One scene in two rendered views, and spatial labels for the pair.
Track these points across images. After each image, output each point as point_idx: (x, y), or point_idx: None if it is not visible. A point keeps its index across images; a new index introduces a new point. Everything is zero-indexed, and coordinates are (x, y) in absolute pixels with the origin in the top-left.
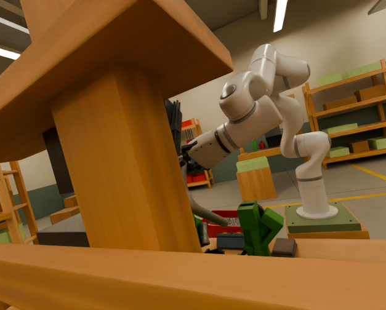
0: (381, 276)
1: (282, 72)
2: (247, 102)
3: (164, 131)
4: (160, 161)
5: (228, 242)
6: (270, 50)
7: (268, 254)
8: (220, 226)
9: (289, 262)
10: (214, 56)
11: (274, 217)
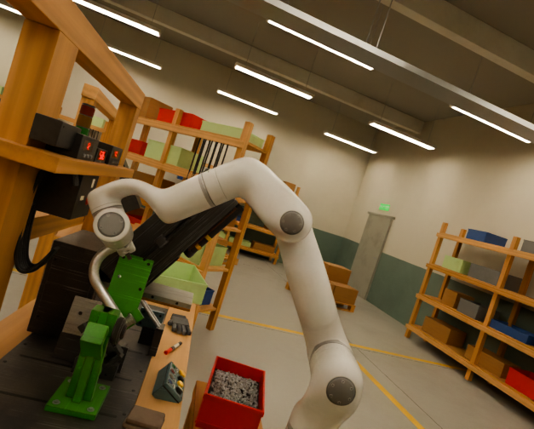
0: None
1: (250, 205)
2: (91, 203)
3: (4, 188)
4: None
5: (161, 375)
6: (224, 168)
7: (83, 365)
8: (210, 374)
9: None
10: (12, 160)
11: (89, 330)
